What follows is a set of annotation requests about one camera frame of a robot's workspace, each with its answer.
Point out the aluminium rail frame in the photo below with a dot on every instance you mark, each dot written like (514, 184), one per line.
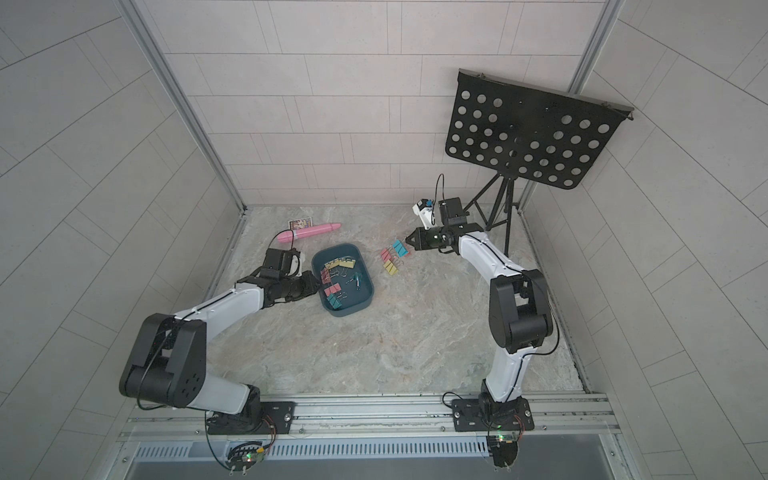
(432, 415)

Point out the black perforated music stand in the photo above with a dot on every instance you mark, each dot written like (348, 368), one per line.
(522, 132)

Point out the pink plastic tube case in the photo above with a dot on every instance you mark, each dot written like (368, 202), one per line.
(289, 236)

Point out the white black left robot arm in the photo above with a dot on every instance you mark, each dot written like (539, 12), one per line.
(168, 361)

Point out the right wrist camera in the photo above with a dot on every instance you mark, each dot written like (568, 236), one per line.
(449, 211)

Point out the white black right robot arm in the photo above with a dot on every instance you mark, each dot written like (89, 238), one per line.
(519, 315)

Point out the colourful printed card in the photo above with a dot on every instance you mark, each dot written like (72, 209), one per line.
(298, 224)

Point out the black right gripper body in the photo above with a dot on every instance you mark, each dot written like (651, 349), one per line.
(440, 237)

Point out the teal plastic storage box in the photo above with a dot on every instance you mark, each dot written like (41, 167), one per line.
(346, 286)

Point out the teal binder clip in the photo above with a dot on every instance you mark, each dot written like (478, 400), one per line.
(400, 249)

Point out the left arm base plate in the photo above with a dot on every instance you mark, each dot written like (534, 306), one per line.
(257, 418)

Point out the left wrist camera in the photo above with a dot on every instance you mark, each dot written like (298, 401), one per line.
(279, 264)

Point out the yellow binder clip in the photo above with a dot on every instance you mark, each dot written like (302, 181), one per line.
(390, 267)

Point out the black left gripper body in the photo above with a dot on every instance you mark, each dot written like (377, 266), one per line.
(297, 287)

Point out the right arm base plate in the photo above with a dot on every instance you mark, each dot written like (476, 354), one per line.
(484, 414)

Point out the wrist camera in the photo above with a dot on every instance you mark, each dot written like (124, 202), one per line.
(279, 264)
(449, 211)

